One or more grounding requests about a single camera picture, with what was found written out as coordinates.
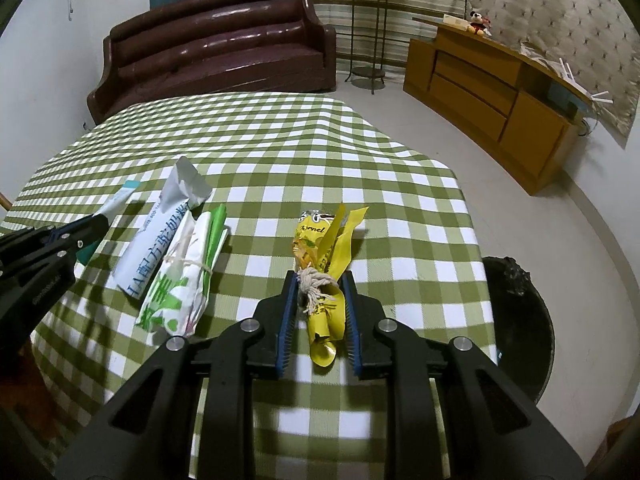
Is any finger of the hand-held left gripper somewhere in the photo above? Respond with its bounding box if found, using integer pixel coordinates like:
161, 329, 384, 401
47, 214, 110, 266
0, 226, 71, 261

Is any green checked tablecloth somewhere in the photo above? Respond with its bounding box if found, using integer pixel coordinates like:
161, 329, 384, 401
0, 91, 501, 480

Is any white green packet bundle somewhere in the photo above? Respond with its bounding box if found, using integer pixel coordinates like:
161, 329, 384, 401
136, 203, 230, 337

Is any trash bin with black bag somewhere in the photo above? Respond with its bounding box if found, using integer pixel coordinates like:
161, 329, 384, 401
480, 256, 556, 406

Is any wooden cabinet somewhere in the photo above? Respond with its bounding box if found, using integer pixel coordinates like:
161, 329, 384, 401
402, 16, 598, 196

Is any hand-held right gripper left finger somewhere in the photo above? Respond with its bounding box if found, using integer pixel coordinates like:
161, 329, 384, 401
54, 270, 301, 480

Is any yellow wrapper bundle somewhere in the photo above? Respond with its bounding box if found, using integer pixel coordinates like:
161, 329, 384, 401
292, 203, 371, 367

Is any plush toy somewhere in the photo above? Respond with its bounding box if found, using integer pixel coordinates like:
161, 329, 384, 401
466, 9, 493, 37

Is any long white tube packet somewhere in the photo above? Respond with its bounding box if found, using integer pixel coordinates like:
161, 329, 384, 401
75, 180, 138, 263

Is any patterned wall cloth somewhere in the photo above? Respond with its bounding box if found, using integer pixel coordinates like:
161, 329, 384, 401
465, 0, 640, 148

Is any white packet with blue print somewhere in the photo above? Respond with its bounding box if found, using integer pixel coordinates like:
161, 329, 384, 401
112, 156, 213, 300

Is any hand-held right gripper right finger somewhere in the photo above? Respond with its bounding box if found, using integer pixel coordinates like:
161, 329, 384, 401
340, 270, 586, 480

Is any metal plant stand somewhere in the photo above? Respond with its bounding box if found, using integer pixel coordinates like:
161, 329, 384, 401
344, 0, 393, 95

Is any brown leather sofa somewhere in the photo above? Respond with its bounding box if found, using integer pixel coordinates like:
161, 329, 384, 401
86, 0, 338, 126

